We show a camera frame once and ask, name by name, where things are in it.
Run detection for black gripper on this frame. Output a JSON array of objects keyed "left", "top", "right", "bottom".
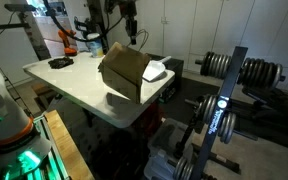
[{"left": 123, "top": 9, "right": 139, "bottom": 46}]

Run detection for brown cardboard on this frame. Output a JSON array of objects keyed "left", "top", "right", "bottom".
[{"left": 98, "top": 41, "right": 152, "bottom": 105}]

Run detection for white blue wipes tub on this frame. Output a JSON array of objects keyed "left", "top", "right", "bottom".
[{"left": 85, "top": 32, "right": 105, "bottom": 59}]

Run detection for white plastic dustpan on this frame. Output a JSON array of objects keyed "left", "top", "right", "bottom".
[{"left": 142, "top": 55, "right": 173, "bottom": 83}]

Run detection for black storage box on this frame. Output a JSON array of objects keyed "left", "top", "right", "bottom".
[{"left": 157, "top": 57, "right": 186, "bottom": 104}]

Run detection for black glove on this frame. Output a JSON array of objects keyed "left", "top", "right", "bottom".
[{"left": 47, "top": 56, "right": 75, "bottom": 70}]

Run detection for black weight plate rack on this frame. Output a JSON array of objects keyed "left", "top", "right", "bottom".
[{"left": 172, "top": 45, "right": 250, "bottom": 180}]

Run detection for grey weight plate stack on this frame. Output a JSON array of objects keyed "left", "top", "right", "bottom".
[
  {"left": 197, "top": 94, "right": 238, "bottom": 145},
  {"left": 172, "top": 154, "right": 198, "bottom": 180},
  {"left": 194, "top": 50, "right": 287, "bottom": 90}
]

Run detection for grey plastic bin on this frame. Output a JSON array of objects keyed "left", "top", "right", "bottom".
[{"left": 143, "top": 118, "right": 198, "bottom": 180}]

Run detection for black tripod stand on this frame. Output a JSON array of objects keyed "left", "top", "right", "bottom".
[{"left": 0, "top": 3, "right": 37, "bottom": 38}]

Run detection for wooden board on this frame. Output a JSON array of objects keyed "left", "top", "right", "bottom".
[{"left": 43, "top": 109, "right": 95, "bottom": 180}]

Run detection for black floor exercise equipment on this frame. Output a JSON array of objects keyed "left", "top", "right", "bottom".
[{"left": 242, "top": 84, "right": 288, "bottom": 141}]

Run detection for black camera on mount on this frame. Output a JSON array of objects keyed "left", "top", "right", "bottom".
[{"left": 73, "top": 16, "right": 97, "bottom": 34}]

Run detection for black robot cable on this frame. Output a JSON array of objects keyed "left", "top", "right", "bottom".
[{"left": 43, "top": 0, "right": 95, "bottom": 44}]

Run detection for white wall cabinets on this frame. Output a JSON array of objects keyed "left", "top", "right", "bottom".
[{"left": 133, "top": 0, "right": 288, "bottom": 94}]

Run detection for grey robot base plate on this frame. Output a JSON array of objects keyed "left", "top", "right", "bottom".
[{"left": 0, "top": 133, "right": 53, "bottom": 180}]

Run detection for green-lit aluminium frame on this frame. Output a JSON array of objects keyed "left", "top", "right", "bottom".
[{"left": 3, "top": 113, "right": 72, "bottom": 180}]

